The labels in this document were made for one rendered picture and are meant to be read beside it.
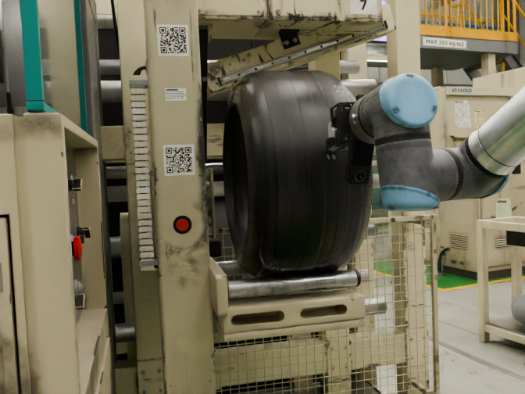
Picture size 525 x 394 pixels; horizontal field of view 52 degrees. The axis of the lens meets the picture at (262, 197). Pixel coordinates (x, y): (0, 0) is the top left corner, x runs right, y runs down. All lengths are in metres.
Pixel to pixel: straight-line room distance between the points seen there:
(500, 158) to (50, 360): 0.71
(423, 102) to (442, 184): 0.14
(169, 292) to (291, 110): 0.54
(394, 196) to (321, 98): 0.47
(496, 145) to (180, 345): 0.88
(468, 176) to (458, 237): 4.89
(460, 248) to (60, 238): 5.33
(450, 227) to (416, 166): 5.05
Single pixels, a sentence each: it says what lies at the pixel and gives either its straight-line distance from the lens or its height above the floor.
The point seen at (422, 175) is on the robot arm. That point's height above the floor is 1.17.
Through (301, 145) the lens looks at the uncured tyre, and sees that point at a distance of 1.20.
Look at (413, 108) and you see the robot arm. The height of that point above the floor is 1.27.
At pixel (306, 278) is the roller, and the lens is 1.34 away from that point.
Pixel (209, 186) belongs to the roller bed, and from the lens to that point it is 1.75.
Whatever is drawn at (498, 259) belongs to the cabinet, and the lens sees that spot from 5.84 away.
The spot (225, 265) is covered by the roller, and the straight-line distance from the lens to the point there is 1.58.
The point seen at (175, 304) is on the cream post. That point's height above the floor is 0.86.
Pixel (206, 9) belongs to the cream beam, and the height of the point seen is 1.66.
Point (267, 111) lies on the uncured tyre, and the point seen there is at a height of 1.32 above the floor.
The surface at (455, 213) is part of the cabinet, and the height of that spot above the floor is 0.65.
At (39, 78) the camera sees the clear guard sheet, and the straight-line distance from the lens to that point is 0.70.
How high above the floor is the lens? 1.19
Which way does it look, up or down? 3 degrees down
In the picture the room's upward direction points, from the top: 2 degrees counter-clockwise
